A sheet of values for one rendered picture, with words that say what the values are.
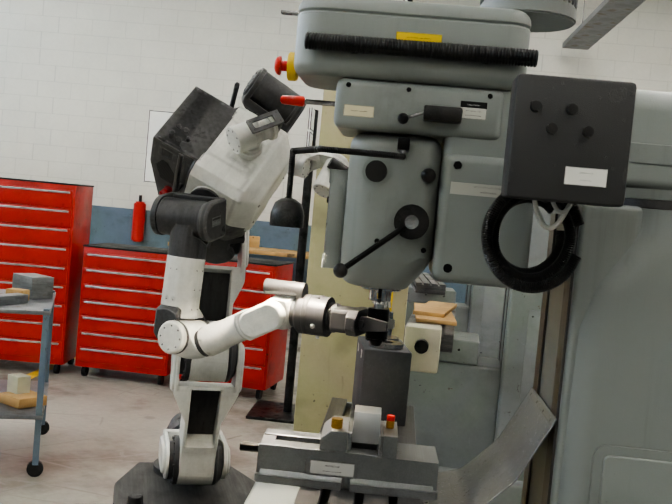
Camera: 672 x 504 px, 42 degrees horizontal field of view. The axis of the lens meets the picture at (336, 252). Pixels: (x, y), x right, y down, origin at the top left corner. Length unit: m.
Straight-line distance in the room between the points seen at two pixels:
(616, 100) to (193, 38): 10.01
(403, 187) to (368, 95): 0.20
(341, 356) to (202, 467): 1.16
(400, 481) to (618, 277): 0.57
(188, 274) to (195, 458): 0.75
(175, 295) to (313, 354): 1.66
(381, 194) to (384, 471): 0.54
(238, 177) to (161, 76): 9.28
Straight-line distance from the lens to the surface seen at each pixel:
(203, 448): 2.63
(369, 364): 2.21
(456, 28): 1.79
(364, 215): 1.79
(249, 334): 1.96
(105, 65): 11.63
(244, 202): 2.14
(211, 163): 2.16
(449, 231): 1.77
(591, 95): 1.56
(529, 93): 1.54
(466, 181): 1.77
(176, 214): 2.08
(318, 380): 3.69
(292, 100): 2.00
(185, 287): 2.08
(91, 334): 6.94
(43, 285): 5.00
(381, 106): 1.78
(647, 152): 1.84
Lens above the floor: 1.47
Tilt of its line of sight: 3 degrees down
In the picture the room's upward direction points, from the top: 5 degrees clockwise
